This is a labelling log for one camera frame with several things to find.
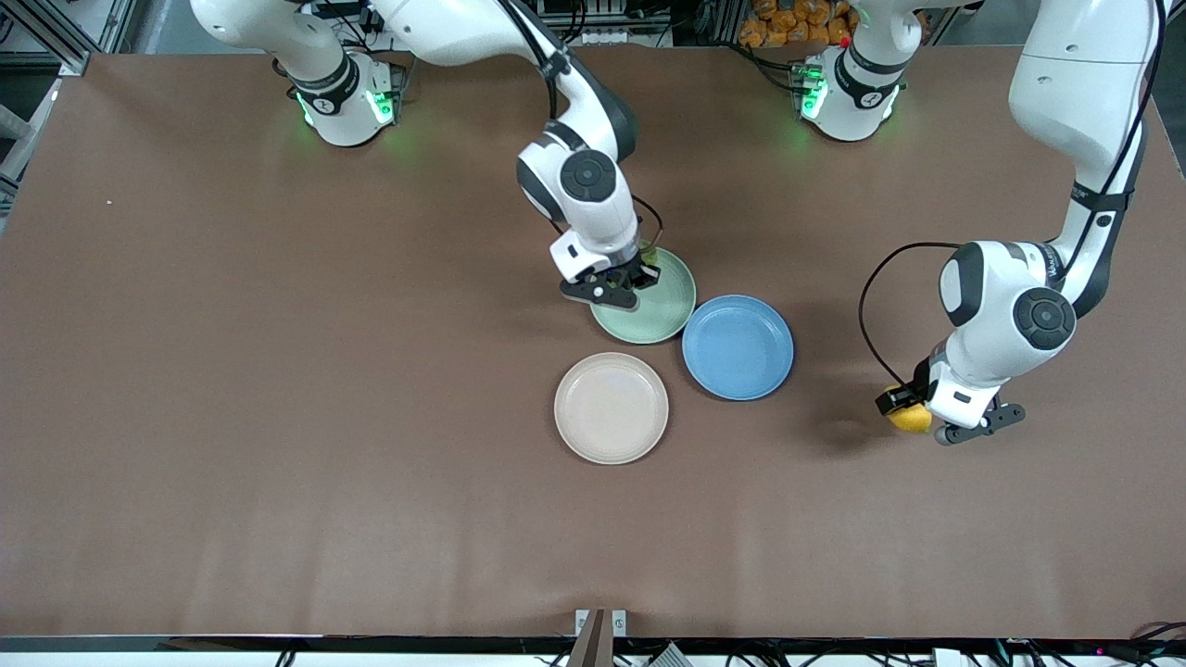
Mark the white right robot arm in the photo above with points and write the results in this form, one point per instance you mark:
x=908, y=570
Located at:
x=574, y=176

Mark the grey ribbed box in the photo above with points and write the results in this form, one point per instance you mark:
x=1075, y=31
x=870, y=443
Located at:
x=669, y=658

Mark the silver metal bracket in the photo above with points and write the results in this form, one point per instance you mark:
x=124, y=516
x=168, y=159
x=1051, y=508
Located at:
x=619, y=622

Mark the blue plate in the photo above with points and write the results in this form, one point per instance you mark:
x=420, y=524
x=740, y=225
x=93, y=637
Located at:
x=738, y=347

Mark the brown bar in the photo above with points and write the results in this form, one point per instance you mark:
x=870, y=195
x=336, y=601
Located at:
x=593, y=648

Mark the pile of orange items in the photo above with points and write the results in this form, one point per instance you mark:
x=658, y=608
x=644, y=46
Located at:
x=788, y=23

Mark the black electronics rack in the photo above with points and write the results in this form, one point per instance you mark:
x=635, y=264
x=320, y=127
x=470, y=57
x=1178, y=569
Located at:
x=602, y=18

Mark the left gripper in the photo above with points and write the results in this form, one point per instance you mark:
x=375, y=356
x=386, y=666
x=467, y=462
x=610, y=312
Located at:
x=897, y=401

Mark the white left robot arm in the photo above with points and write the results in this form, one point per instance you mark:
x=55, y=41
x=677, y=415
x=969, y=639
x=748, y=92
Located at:
x=1075, y=83

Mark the yellow lemon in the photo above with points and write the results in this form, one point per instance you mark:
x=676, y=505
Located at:
x=913, y=419

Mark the aluminium frame post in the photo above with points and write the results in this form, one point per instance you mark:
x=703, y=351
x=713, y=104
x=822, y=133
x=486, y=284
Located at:
x=111, y=23

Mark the light green plate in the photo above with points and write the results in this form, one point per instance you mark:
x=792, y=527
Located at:
x=662, y=310

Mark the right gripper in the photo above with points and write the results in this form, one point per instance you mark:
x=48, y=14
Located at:
x=637, y=273

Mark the beige plate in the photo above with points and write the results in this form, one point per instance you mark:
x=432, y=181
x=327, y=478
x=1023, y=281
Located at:
x=611, y=408

